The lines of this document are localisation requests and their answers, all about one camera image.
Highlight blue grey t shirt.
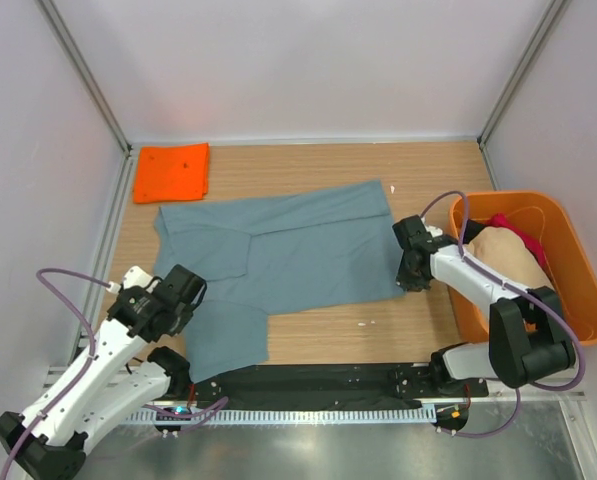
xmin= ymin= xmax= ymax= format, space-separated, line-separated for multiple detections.
xmin=153 ymin=180 xmax=402 ymax=382

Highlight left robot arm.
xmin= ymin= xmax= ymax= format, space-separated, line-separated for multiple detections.
xmin=0 ymin=265 xmax=207 ymax=479

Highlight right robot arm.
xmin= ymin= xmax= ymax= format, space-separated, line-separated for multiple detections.
xmin=393 ymin=215 xmax=583 ymax=396

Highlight black garment in basket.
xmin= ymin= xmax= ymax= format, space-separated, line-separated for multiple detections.
xmin=462 ymin=219 xmax=489 ymax=245

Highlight beige t shirt in basket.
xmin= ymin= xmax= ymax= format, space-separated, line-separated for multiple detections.
xmin=466 ymin=227 xmax=554 ymax=289

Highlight red t shirt in basket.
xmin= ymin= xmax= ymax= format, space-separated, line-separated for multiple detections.
xmin=487 ymin=213 xmax=547 ymax=270

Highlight folded orange t shirt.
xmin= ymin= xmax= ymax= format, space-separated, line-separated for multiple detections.
xmin=133 ymin=143 xmax=210 ymax=204

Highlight orange plastic basket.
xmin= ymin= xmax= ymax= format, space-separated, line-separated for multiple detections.
xmin=468 ymin=191 xmax=597 ymax=346

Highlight white slotted cable duct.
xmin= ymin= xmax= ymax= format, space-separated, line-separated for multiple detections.
xmin=123 ymin=404 xmax=436 ymax=427

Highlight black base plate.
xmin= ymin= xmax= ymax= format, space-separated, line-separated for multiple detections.
xmin=194 ymin=363 xmax=489 ymax=412

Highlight aluminium frame rail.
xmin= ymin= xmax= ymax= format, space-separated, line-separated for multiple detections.
xmin=43 ymin=367 xmax=82 ymax=390

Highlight left aluminium corner post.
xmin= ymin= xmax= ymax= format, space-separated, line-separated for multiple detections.
xmin=36 ymin=0 xmax=133 ymax=154

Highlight aluminium corner post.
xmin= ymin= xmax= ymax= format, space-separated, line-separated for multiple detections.
xmin=477 ymin=0 xmax=572 ymax=151
xmin=36 ymin=0 xmax=133 ymax=154

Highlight right aluminium corner post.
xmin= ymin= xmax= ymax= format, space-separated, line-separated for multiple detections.
xmin=477 ymin=0 xmax=572 ymax=151

